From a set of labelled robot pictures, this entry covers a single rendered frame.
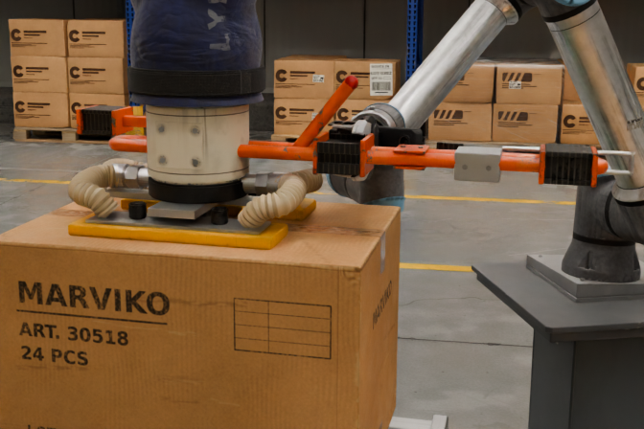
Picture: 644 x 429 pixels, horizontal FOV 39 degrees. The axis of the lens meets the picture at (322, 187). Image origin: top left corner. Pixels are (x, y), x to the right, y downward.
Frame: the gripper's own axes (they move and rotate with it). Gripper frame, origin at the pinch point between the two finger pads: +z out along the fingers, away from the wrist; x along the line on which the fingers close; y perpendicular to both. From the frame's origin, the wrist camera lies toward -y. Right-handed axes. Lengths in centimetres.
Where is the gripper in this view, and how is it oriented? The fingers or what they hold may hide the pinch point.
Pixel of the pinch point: (358, 154)
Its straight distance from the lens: 147.2
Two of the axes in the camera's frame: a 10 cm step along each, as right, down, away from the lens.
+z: -2.3, 2.0, -9.5
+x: 0.0, -9.8, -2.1
